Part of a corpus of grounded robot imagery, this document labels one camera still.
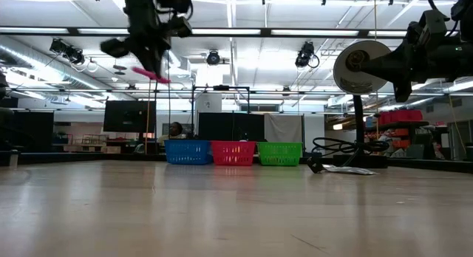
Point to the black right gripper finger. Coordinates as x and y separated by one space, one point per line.
384 68

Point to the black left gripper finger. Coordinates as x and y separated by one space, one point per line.
159 63
147 63

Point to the pink marker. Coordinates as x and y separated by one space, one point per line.
151 75

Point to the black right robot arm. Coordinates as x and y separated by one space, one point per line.
462 57

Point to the red storage bins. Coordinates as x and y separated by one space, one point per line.
401 116

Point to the large black display screen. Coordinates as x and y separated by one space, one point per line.
129 116

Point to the rolling rack with small bins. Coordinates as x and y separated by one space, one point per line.
401 133

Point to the person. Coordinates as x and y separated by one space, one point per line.
176 129

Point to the blue plastic basket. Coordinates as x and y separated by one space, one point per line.
188 153

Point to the wooden rack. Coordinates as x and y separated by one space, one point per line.
90 142

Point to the black beam with light strips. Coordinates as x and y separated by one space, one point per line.
266 32

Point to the grey curtain panel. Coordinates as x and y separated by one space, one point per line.
283 127

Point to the red plastic basket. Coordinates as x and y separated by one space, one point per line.
233 153

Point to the green plastic basket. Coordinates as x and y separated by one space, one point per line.
279 154

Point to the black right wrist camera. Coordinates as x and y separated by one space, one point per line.
432 28

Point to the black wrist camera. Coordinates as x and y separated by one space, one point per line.
432 28
173 0

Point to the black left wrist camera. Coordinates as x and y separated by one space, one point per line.
173 0

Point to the black hanging camera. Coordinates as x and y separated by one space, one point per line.
70 54
305 54
213 58

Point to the black aluminium table frame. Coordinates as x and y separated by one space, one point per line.
74 157

